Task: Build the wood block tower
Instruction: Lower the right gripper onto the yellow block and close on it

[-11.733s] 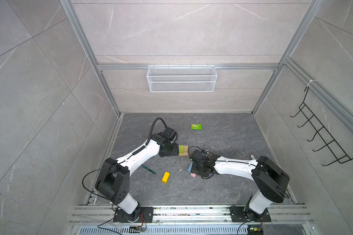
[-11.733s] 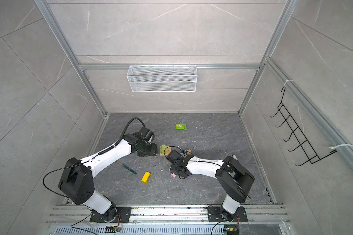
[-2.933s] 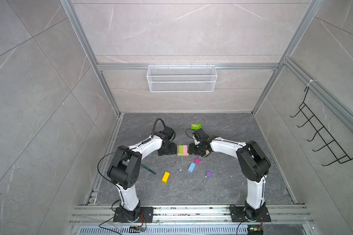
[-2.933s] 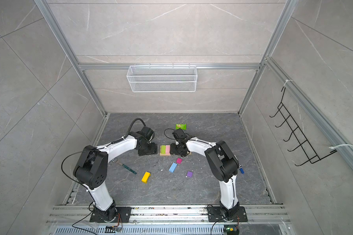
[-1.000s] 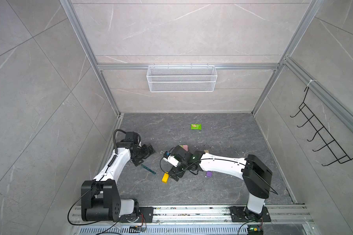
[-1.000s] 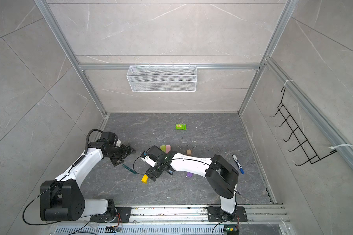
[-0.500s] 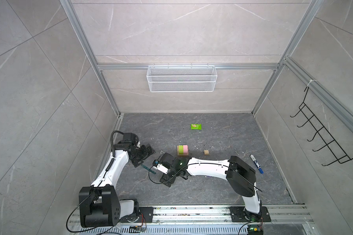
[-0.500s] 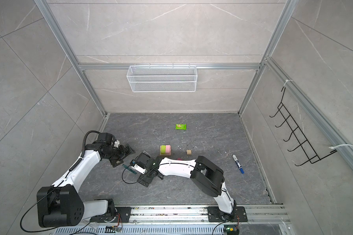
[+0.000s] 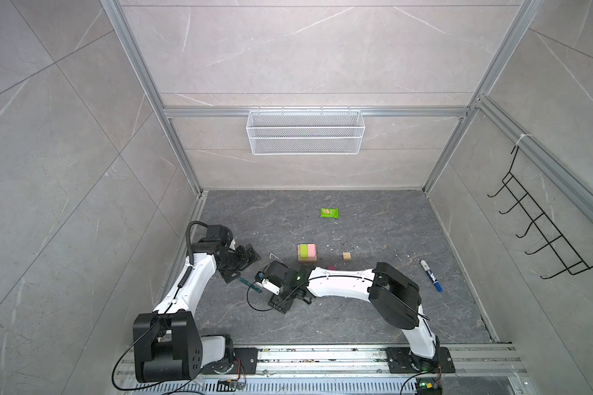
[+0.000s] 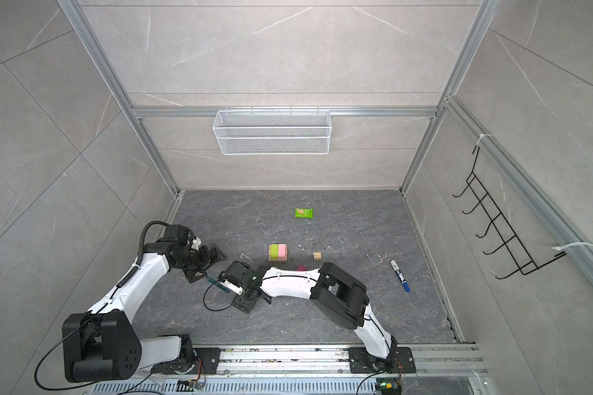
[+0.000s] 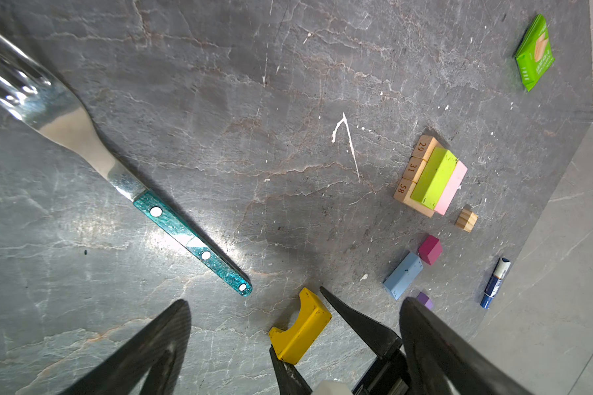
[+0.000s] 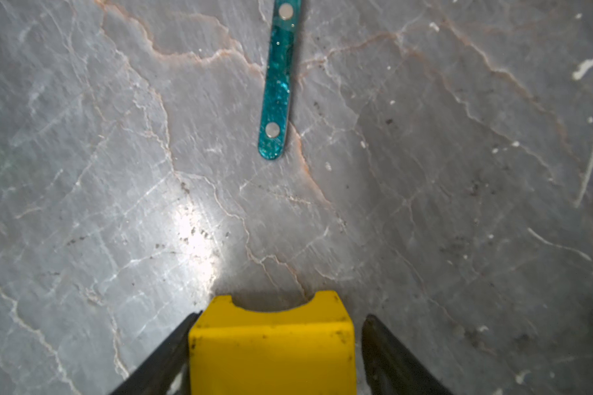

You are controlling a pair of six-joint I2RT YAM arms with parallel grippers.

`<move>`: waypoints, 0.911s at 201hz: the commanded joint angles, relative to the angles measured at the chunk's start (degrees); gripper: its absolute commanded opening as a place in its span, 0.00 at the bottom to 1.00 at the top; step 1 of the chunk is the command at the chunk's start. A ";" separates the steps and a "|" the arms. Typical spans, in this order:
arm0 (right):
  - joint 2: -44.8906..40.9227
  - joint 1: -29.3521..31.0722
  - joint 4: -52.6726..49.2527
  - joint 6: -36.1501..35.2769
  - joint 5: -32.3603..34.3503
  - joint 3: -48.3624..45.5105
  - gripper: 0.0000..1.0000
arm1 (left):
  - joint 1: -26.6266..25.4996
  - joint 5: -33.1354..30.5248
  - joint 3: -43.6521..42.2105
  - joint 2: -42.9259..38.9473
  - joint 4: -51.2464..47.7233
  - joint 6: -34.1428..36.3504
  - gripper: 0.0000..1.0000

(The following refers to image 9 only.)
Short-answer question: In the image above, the natural wood block long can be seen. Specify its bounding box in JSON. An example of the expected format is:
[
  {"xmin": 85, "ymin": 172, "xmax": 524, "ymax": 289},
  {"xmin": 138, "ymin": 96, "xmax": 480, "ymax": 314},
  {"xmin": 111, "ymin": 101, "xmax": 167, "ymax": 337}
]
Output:
[{"xmin": 297, "ymin": 247, "xmax": 317, "ymax": 262}]

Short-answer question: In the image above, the lime green block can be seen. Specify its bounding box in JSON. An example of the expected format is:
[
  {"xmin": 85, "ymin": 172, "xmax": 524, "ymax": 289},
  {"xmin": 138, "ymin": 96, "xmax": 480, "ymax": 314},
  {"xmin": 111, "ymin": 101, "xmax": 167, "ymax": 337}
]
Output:
[{"xmin": 298, "ymin": 244, "xmax": 310, "ymax": 260}]

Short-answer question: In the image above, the pink block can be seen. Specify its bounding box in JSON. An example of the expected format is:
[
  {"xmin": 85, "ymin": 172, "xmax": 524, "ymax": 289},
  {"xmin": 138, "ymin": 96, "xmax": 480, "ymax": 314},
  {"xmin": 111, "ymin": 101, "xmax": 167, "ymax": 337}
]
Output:
[{"xmin": 307, "ymin": 244, "xmax": 317, "ymax": 259}]

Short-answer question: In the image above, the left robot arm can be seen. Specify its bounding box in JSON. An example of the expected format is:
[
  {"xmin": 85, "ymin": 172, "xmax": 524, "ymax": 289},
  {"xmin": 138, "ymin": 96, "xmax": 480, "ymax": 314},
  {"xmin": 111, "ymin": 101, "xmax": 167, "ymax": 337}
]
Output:
[{"xmin": 128, "ymin": 221, "xmax": 260, "ymax": 390}]

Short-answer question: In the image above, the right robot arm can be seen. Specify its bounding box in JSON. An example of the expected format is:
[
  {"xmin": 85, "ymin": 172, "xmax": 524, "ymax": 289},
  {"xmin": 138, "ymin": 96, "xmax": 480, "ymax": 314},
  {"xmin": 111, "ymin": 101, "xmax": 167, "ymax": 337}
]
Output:
[{"xmin": 254, "ymin": 261, "xmax": 440, "ymax": 372}]

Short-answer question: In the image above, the small metal hex key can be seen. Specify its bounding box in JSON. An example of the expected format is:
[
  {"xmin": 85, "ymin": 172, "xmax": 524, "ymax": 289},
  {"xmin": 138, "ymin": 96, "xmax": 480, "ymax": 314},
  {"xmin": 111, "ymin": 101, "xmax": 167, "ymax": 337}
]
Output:
[{"xmin": 269, "ymin": 253, "xmax": 283, "ymax": 263}]

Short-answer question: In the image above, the green snack packet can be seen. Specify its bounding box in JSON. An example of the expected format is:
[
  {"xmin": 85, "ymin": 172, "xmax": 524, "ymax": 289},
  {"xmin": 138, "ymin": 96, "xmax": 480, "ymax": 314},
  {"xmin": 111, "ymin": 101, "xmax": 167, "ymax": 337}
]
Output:
[{"xmin": 321, "ymin": 208, "xmax": 339, "ymax": 219}]

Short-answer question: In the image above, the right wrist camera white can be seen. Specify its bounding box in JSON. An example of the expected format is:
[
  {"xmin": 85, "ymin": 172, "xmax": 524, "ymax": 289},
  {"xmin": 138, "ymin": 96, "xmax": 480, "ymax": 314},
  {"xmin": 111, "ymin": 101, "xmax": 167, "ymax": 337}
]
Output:
[{"xmin": 256, "ymin": 279, "xmax": 281, "ymax": 296}]

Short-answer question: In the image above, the green handled tool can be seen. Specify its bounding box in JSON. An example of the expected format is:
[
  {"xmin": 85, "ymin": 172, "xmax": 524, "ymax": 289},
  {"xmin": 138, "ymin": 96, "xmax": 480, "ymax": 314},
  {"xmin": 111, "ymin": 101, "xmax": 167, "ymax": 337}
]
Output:
[{"xmin": 238, "ymin": 276, "xmax": 263, "ymax": 294}]

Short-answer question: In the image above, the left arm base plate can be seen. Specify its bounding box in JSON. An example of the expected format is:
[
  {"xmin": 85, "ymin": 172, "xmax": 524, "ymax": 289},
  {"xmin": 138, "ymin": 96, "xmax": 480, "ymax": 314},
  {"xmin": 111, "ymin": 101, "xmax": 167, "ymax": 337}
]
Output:
[{"xmin": 201, "ymin": 347, "xmax": 259, "ymax": 375}]

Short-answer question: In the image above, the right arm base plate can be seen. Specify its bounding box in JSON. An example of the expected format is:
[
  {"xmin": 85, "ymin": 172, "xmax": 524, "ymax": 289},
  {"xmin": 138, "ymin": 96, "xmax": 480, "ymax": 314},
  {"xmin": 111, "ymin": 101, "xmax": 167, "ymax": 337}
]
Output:
[{"xmin": 385, "ymin": 347, "xmax": 456, "ymax": 374}]

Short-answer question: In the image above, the white wire mesh basket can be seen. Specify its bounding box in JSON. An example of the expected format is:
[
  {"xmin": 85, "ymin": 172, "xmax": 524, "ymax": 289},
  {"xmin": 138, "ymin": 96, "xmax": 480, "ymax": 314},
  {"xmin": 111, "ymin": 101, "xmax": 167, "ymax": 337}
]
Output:
[{"xmin": 245, "ymin": 110, "xmax": 366, "ymax": 156}]

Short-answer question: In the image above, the aluminium mounting rail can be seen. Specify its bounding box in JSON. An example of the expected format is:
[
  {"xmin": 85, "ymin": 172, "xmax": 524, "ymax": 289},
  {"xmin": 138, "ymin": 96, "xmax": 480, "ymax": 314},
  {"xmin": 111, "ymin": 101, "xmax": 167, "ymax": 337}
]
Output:
[{"xmin": 112, "ymin": 343, "xmax": 536, "ymax": 394}]

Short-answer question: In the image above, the black wire hook rack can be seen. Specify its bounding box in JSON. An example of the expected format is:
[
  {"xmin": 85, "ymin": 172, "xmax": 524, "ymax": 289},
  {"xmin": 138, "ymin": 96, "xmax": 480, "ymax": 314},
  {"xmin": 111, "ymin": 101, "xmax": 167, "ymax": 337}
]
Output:
[{"xmin": 487, "ymin": 146, "xmax": 593, "ymax": 281}]

